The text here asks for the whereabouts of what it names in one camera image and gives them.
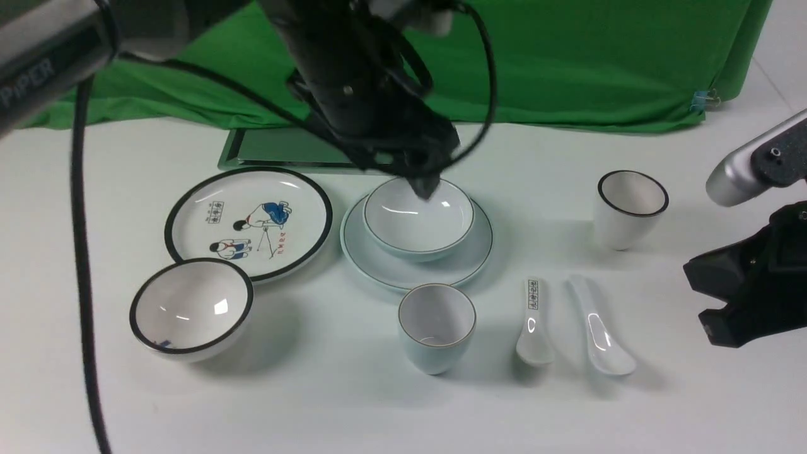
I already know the metal rectangular table hatch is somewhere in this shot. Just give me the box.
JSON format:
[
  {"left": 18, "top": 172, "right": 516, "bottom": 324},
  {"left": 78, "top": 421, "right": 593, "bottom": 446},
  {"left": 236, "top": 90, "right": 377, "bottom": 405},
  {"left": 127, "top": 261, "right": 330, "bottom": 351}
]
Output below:
[{"left": 218, "top": 127, "right": 357, "bottom": 172}]

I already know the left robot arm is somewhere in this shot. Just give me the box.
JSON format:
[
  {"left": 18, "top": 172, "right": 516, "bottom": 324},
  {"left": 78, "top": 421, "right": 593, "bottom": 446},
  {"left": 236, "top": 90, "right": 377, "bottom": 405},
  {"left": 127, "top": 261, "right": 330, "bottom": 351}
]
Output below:
[{"left": 1, "top": 1, "right": 460, "bottom": 199}]

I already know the pale blue plain plate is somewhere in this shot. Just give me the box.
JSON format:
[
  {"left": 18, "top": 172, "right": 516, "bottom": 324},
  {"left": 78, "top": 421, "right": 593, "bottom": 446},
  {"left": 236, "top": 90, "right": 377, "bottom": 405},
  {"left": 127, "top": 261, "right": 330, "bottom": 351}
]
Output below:
[{"left": 339, "top": 195, "right": 495, "bottom": 293}]

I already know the black-rimmed white bowl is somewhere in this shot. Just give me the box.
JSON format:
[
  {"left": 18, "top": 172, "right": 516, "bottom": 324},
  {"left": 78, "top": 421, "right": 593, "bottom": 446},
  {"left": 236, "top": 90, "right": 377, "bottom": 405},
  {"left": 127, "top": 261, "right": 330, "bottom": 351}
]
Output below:
[{"left": 129, "top": 258, "right": 254, "bottom": 364}]

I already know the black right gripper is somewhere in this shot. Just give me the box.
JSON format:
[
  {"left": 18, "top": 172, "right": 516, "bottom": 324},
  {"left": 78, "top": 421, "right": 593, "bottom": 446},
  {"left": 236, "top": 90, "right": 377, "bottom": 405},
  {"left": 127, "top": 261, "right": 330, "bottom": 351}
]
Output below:
[{"left": 683, "top": 202, "right": 806, "bottom": 348}]

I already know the pale blue gold-rimmed cup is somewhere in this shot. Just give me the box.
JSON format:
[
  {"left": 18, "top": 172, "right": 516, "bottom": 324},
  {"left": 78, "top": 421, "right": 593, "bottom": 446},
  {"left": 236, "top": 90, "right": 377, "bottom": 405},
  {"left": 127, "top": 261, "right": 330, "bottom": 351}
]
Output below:
[{"left": 397, "top": 282, "right": 477, "bottom": 375}]

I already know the plain white ceramic spoon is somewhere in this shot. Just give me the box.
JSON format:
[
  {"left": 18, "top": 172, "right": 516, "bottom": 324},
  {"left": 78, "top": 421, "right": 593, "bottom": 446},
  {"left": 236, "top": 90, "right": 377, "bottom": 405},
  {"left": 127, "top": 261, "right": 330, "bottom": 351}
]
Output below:
[{"left": 567, "top": 275, "right": 637, "bottom": 376}]

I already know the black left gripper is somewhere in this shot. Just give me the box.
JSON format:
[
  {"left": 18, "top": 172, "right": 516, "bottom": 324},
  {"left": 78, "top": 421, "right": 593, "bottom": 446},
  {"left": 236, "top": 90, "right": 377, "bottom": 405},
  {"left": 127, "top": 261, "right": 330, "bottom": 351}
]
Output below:
[{"left": 262, "top": 1, "right": 459, "bottom": 201}]

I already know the blue binder clip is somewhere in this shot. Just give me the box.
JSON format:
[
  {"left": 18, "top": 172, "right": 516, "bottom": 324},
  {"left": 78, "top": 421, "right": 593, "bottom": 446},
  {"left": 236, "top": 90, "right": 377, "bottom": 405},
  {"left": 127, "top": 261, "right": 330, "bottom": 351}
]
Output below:
[{"left": 689, "top": 89, "right": 723, "bottom": 112}]

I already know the white spoon with print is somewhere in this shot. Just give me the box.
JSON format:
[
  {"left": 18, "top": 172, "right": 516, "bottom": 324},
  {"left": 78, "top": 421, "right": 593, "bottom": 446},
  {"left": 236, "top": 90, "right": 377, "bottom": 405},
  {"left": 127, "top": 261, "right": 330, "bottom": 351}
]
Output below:
[{"left": 515, "top": 277, "right": 555, "bottom": 368}]

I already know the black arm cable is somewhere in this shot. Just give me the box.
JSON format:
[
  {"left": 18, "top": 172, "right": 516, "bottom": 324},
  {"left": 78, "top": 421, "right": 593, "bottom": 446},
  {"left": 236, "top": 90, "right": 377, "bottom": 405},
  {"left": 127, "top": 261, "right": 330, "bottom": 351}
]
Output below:
[{"left": 69, "top": 0, "right": 499, "bottom": 454}]

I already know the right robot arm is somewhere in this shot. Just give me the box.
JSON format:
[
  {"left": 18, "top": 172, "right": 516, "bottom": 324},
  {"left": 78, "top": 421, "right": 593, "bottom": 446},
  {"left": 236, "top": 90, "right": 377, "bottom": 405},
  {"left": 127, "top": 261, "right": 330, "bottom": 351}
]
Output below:
[{"left": 683, "top": 111, "right": 806, "bottom": 348}]

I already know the black-rimmed illustrated plate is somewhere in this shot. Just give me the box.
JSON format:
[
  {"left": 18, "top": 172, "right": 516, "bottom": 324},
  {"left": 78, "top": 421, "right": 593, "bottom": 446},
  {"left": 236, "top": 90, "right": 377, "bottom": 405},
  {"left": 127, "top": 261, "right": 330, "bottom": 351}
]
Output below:
[{"left": 163, "top": 167, "right": 334, "bottom": 284}]

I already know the green backdrop cloth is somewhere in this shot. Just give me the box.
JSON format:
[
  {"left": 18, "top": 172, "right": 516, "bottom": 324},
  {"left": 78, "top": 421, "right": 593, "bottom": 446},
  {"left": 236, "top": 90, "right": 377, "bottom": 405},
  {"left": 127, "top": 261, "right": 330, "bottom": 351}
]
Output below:
[{"left": 25, "top": 0, "right": 774, "bottom": 135}]

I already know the pale blue gold-rimmed bowl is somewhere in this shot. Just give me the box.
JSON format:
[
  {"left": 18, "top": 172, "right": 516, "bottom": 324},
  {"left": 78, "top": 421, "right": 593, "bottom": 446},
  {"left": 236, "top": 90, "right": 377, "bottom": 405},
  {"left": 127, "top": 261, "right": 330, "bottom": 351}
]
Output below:
[{"left": 361, "top": 177, "right": 477, "bottom": 262}]

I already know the black-rimmed white cup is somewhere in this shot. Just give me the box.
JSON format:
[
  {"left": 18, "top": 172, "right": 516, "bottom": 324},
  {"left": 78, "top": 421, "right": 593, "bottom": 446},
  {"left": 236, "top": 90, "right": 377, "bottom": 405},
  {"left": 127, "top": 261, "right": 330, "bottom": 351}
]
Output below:
[{"left": 593, "top": 170, "right": 670, "bottom": 251}]

